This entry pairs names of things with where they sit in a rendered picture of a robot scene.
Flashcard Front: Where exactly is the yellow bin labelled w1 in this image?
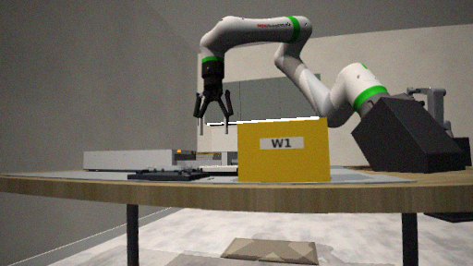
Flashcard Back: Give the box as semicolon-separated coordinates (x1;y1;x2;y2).
237;117;331;182

